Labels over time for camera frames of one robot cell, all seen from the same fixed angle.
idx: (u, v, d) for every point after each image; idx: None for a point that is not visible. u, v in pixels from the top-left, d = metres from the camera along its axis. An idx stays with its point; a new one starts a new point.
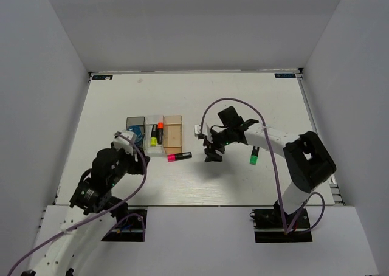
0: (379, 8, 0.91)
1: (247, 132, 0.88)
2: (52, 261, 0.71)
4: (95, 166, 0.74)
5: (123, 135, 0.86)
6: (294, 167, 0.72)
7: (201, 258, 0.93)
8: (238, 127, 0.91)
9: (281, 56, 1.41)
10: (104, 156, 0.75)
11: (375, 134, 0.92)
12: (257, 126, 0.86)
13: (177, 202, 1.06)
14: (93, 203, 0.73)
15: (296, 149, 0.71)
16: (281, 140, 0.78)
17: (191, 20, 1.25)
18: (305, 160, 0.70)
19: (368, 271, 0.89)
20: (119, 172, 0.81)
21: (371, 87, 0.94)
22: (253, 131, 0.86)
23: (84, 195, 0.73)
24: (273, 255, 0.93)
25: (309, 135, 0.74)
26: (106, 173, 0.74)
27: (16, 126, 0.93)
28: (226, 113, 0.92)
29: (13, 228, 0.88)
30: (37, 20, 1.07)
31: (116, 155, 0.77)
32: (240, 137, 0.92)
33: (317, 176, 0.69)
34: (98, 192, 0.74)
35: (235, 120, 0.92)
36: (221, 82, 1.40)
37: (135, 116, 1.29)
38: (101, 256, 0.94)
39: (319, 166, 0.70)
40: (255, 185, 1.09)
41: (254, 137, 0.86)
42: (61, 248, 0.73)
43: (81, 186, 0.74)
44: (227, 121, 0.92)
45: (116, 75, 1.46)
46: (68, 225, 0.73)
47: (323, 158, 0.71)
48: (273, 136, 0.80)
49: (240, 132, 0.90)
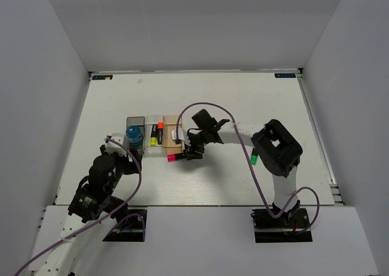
0: (380, 8, 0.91)
1: (220, 131, 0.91)
2: (53, 267, 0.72)
4: (92, 175, 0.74)
5: (113, 139, 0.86)
6: (264, 155, 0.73)
7: (202, 257, 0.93)
8: (213, 129, 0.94)
9: (281, 56, 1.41)
10: (99, 163, 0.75)
11: (375, 135, 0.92)
12: (229, 124, 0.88)
13: (177, 202, 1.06)
14: (92, 210, 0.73)
15: (262, 137, 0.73)
16: (249, 133, 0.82)
17: (191, 20, 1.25)
18: (272, 147, 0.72)
19: (368, 271, 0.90)
20: (115, 176, 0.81)
21: (371, 87, 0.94)
22: (226, 128, 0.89)
23: (82, 202, 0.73)
24: (273, 255, 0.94)
25: (274, 123, 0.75)
26: (103, 181, 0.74)
27: (17, 126, 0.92)
28: (199, 117, 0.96)
29: (12, 229, 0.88)
30: (37, 20, 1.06)
31: (112, 163, 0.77)
32: (216, 138, 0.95)
33: (286, 160, 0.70)
34: (95, 199, 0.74)
35: (208, 123, 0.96)
36: (220, 82, 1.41)
37: (135, 116, 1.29)
38: (103, 256, 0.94)
39: (286, 151, 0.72)
40: (253, 185, 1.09)
41: (227, 135, 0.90)
42: (62, 255, 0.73)
43: (79, 194, 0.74)
44: (200, 123, 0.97)
45: (116, 75, 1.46)
46: (67, 233, 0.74)
47: (289, 143, 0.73)
48: (242, 129, 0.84)
49: (215, 134, 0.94)
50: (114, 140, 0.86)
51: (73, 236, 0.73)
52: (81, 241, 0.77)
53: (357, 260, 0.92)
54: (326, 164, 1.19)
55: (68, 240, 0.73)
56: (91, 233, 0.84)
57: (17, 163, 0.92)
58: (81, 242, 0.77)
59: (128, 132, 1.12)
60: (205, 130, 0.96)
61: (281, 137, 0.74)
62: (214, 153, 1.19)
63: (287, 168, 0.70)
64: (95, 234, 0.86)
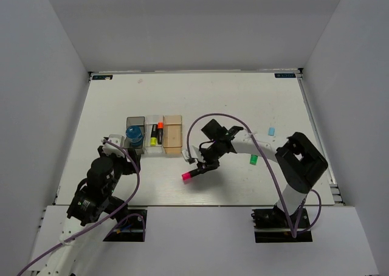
0: (380, 8, 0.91)
1: (234, 141, 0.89)
2: (53, 271, 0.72)
4: (90, 178, 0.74)
5: (110, 140, 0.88)
6: (289, 171, 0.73)
7: (202, 257, 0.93)
8: (223, 137, 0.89)
9: (281, 56, 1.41)
10: (98, 166, 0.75)
11: (375, 135, 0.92)
12: (244, 134, 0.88)
13: (178, 202, 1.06)
14: (90, 213, 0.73)
15: (288, 153, 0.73)
16: (270, 146, 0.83)
17: (191, 20, 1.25)
18: (298, 163, 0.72)
19: (368, 271, 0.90)
20: (113, 178, 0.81)
21: (371, 87, 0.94)
22: (241, 138, 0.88)
23: (81, 205, 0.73)
24: (273, 255, 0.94)
25: (299, 136, 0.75)
26: (101, 183, 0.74)
27: (16, 126, 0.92)
28: (209, 127, 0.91)
29: (12, 230, 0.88)
30: (37, 19, 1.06)
31: (111, 165, 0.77)
32: (228, 146, 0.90)
33: (311, 175, 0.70)
34: (94, 202, 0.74)
35: (217, 130, 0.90)
36: (221, 83, 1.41)
37: (135, 116, 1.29)
38: (102, 256, 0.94)
39: (311, 166, 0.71)
40: (254, 185, 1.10)
41: (242, 145, 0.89)
42: (61, 258, 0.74)
43: (78, 197, 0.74)
44: (211, 134, 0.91)
45: (116, 75, 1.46)
46: (66, 236, 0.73)
47: (315, 158, 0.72)
48: (261, 141, 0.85)
49: (227, 141, 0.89)
50: (111, 140, 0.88)
51: (72, 239, 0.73)
52: (81, 242, 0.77)
53: (357, 260, 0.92)
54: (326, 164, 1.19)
55: (68, 242, 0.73)
56: (91, 233, 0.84)
57: (17, 163, 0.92)
58: (81, 244, 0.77)
59: (128, 132, 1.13)
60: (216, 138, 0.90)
61: (306, 151, 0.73)
62: None
63: (312, 183, 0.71)
64: (95, 234, 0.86)
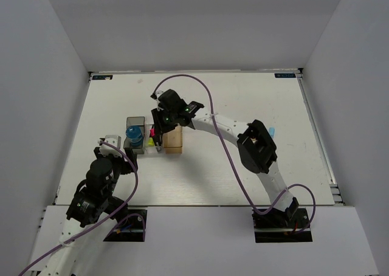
0: (379, 8, 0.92)
1: (194, 120, 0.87)
2: (53, 272, 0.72)
4: (89, 179, 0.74)
5: (107, 141, 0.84)
6: (245, 155, 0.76)
7: (202, 257, 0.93)
8: (183, 112, 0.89)
9: (281, 57, 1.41)
10: (97, 166, 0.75)
11: (375, 134, 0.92)
12: (205, 113, 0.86)
13: (177, 202, 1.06)
14: (90, 214, 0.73)
15: (246, 138, 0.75)
16: (231, 131, 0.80)
17: (191, 20, 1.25)
18: (254, 148, 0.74)
19: (368, 272, 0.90)
20: (113, 179, 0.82)
21: (371, 87, 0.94)
22: (201, 118, 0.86)
23: (80, 207, 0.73)
24: (273, 255, 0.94)
25: (256, 123, 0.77)
26: (99, 185, 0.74)
27: (16, 126, 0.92)
28: (168, 100, 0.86)
29: (11, 230, 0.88)
30: (37, 20, 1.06)
31: (110, 165, 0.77)
32: (186, 122, 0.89)
33: (264, 158, 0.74)
34: (93, 203, 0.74)
35: (178, 104, 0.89)
36: (220, 82, 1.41)
37: (135, 116, 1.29)
38: (102, 256, 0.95)
39: (264, 149, 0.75)
40: (254, 184, 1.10)
41: (201, 124, 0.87)
42: (61, 259, 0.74)
43: (77, 199, 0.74)
44: (169, 106, 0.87)
45: (115, 75, 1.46)
46: (66, 238, 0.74)
47: (267, 142, 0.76)
48: (222, 126, 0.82)
49: (186, 117, 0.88)
50: (107, 142, 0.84)
51: (72, 240, 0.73)
52: (81, 242, 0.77)
53: (357, 260, 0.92)
54: (327, 164, 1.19)
55: (67, 244, 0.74)
56: (91, 233, 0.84)
57: (17, 163, 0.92)
58: (81, 244, 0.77)
59: (128, 132, 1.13)
60: (174, 113, 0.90)
61: (261, 137, 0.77)
62: (214, 154, 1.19)
63: (265, 166, 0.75)
64: (95, 234, 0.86)
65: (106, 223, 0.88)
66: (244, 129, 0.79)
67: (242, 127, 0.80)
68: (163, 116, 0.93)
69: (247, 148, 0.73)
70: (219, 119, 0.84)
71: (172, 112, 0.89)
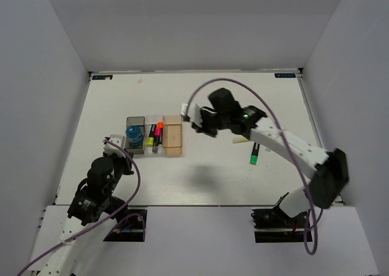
0: (379, 8, 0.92)
1: (254, 131, 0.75)
2: (53, 270, 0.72)
4: (90, 178, 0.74)
5: (111, 141, 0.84)
6: (317, 189, 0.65)
7: (203, 257, 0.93)
8: (241, 120, 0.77)
9: (281, 57, 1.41)
10: (98, 166, 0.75)
11: (375, 134, 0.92)
12: (269, 125, 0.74)
13: (177, 202, 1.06)
14: (91, 213, 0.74)
15: (326, 175, 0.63)
16: (304, 156, 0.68)
17: (191, 20, 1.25)
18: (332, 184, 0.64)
19: (368, 272, 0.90)
20: (115, 179, 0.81)
21: (371, 87, 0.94)
22: (266, 132, 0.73)
23: (81, 205, 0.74)
24: (273, 255, 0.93)
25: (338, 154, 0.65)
26: (101, 183, 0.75)
27: (16, 126, 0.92)
28: (221, 101, 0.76)
29: (11, 231, 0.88)
30: (37, 19, 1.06)
31: (112, 165, 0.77)
32: (241, 129, 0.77)
33: (335, 196, 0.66)
34: (95, 202, 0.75)
35: (233, 108, 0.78)
36: (221, 82, 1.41)
37: (135, 116, 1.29)
38: (102, 256, 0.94)
39: (340, 186, 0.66)
40: (254, 185, 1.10)
41: (260, 137, 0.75)
42: (62, 258, 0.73)
43: (78, 197, 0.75)
44: (220, 107, 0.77)
45: (115, 75, 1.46)
46: (67, 236, 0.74)
47: (344, 177, 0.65)
48: (294, 149, 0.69)
49: (242, 124, 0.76)
50: (112, 141, 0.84)
51: (73, 238, 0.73)
52: (81, 243, 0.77)
53: (357, 260, 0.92)
54: None
55: (68, 242, 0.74)
56: (91, 233, 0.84)
57: (17, 163, 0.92)
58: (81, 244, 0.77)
59: (128, 132, 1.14)
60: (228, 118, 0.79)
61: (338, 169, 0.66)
62: (214, 154, 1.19)
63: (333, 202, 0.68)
64: (95, 234, 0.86)
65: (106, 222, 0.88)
66: (323, 158, 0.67)
67: (320, 156, 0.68)
68: (216, 120, 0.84)
69: (325, 186, 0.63)
70: (289, 138, 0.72)
71: (224, 116, 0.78)
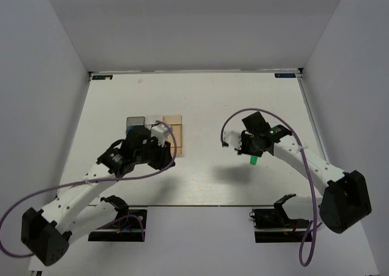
0: (378, 8, 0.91)
1: (278, 145, 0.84)
2: (63, 205, 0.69)
4: (129, 137, 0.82)
5: (160, 125, 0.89)
6: (329, 208, 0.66)
7: (203, 257, 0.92)
8: (266, 134, 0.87)
9: (281, 57, 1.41)
10: (140, 130, 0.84)
11: (375, 134, 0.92)
12: (292, 143, 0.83)
13: (177, 202, 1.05)
14: (117, 167, 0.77)
15: (340, 191, 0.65)
16: (319, 172, 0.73)
17: (191, 20, 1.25)
18: (346, 204, 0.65)
19: (368, 272, 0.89)
20: (146, 151, 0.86)
21: (372, 86, 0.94)
22: (287, 147, 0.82)
23: (112, 157, 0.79)
24: (274, 255, 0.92)
25: (357, 177, 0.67)
26: (134, 144, 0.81)
27: (16, 126, 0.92)
28: (251, 120, 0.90)
29: (12, 230, 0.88)
30: (37, 18, 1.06)
31: (148, 133, 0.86)
32: (266, 144, 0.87)
33: (350, 220, 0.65)
34: (122, 160, 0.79)
35: (262, 126, 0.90)
36: (220, 82, 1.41)
37: (135, 116, 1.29)
38: (99, 256, 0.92)
39: (355, 210, 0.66)
40: (254, 184, 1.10)
41: (283, 152, 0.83)
42: (76, 197, 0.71)
43: (112, 150, 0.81)
44: (251, 126, 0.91)
45: (116, 75, 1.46)
46: (91, 177, 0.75)
47: (361, 202, 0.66)
48: (312, 165, 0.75)
49: (267, 139, 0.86)
50: (161, 126, 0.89)
51: (95, 182, 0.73)
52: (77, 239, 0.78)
53: (357, 260, 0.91)
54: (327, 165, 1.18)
55: (91, 183, 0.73)
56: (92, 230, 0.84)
57: (17, 163, 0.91)
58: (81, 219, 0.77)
59: None
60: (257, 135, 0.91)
61: (356, 193, 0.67)
62: (214, 154, 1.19)
63: (347, 228, 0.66)
64: None
65: (109, 209, 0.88)
66: (338, 177, 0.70)
67: (335, 175, 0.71)
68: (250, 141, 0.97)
69: (336, 202, 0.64)
70: (309, 156, 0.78)
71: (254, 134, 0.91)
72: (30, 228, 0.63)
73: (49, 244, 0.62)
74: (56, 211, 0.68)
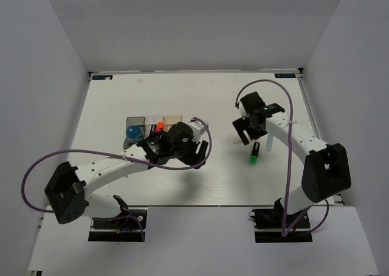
0: (378, 8, 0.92)
1: (270, 120, 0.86)
2: (96, 171, 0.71)
4: (172, 132, 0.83)
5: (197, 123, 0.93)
6: (310, 177, 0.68)
7: (203, 257, 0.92)
8: (260, 110, 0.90)
9: (281, 57, 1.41)
10: (183, 127, 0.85)
11: (375, 134, 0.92)
12: (283, 118, 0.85)
13: (177, 202, 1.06)
14: (151, 156, 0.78)
15: (318, 160, 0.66)
16: (304, 144, 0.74)
17: (191, 20, 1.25)
18: (324, 174, 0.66)
19: (368, 272, 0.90)
20: (184, 148, 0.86)
21: (371, 86, 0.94)
22: (277, 121, 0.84)
23: (151, 146, 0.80)
24: (275, 255, 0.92)
25: (339, 149, 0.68)
26: (174, 141, 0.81)
27: (16, 126, 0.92)
28: (248, 98, 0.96)
29: (12, 230, 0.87)
30: (37, 18, 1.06)
31: (191, 132, 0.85)
32: (260, 120, 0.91)
33: (328, 191, 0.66)
34: (158, 152, 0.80)
35: (257, 105, 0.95)
36: (220, 82, 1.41)
37: (135, 116, 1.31)
38: (100, 256, 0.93)
39: (335, 182, 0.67)
40: (254, 184, 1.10)
41: (273, 127, 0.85)
42: (110, 167, 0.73)
43: (152, 139, 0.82)
44: (248, 106, 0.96)
45: (115, 75, 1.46)
46: (127, 155, 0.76)
47: (341, 174, 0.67)
48: (296, 137, 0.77)
49: (261, 115, 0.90)
50: (198, 123, 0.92)
51: (130, 160, 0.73)
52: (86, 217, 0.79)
53: (357, 260, 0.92)
54: None
55: (126, 160, 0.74)
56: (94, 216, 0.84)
57: (17, 163, 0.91)
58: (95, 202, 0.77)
59: (128, 132, 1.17)
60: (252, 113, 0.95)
61: (337, 166, 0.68)
62: (214, 154, 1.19)
63: (326, 198, 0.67)
64: None
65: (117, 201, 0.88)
66: (321, 148, 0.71)
67: (318, 146, 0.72)
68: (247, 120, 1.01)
69: (315, 171, 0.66)
70: (295, 129, 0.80)
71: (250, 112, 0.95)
72: (61, 180, 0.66)
73: (72, 202, 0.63)
74: (89, 172, 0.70)
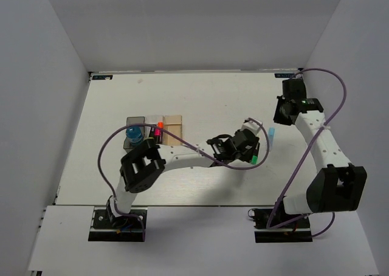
0: (378, 9, 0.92)
1: (302, 115, 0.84)
2: (175, 154, 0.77)
4: (237, 136, 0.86)
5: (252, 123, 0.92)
6: (318, 186, 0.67)
7: (203, 257, 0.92)
8: (298, 102, 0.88)
9: (281, 57, 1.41)
10: (248, 134, 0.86)
11: (375, 134, 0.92)
12: (317, 118, 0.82)
13: (177, 202, 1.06)
14: (217, 157, 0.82)
15: (333, 176, 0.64)
16: (325, 154, 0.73)
17: (191, 20, 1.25)
18: (333, 191, 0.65)
19: (368, 272, 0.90)
20: (247, 153, 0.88)
21: (371, 86, 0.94)
22: (309, 120, 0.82)
23: (217, 146, 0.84)
24: (274, 255, 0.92)
25: (360, 173, 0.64)
26: (239, 146, 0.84)
27: (16, 126, 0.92)
28: (290, 83, 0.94)
29: (12, 231, 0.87)
30: (37, 19, 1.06)
31: (255, 140, 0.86)
32: (292, 110, 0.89)
33: (329, 206, 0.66)
34: (224, 154, 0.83)
35: (295, 96, 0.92)
36: (220, 82, 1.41)
37: (135, 116, 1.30)
38: (99, 256, 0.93)
39: (340, 201, 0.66)
40: (254, 184, 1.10)
41: (303, 123, 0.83)
42: (185, 155, 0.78)
43: (217, 141, 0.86)
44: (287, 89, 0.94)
45: (115, 75, 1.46)
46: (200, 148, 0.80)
47: (350, 197, 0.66)
48: (321, 144, 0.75)
49: (295, 104, 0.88)
50: (253, 123, 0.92)
51: (199, 152, 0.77)
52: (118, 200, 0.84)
53: (357, 261, 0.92)
54: None
55: (197, 152, 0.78)
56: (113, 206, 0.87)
57: (17, 163, 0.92)
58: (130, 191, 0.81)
59: (128, 132, 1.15)
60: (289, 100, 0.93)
61: (351, 188, 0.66)
62: None
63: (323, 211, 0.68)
64: None
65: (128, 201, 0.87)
66: (342, 164, 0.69)
67: (340, 162, 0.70)
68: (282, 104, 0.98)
69: (325, 183, 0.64)
70: (324, 135, 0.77)
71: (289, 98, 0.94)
72: (140, 154, 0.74)
73: (147, 176, 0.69)
74: (168, 155, 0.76)
